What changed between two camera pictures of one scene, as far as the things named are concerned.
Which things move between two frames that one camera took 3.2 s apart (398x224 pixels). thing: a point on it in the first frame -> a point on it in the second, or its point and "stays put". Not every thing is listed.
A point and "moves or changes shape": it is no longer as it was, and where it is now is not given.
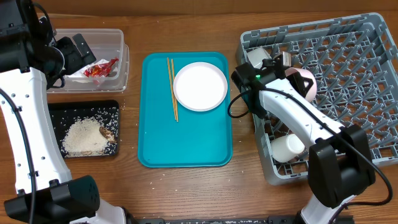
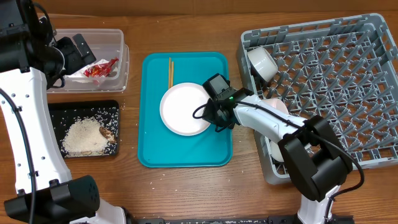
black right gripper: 298,79 -> 211,112
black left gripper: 76,60 stays put
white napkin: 79,73 stays put
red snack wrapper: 102,70 stays put
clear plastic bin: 107,45 stays put
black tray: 64,113 stays put
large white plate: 200,86 -> 178,105
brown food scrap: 107,134 stays put
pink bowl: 312,90 moves or changes shape
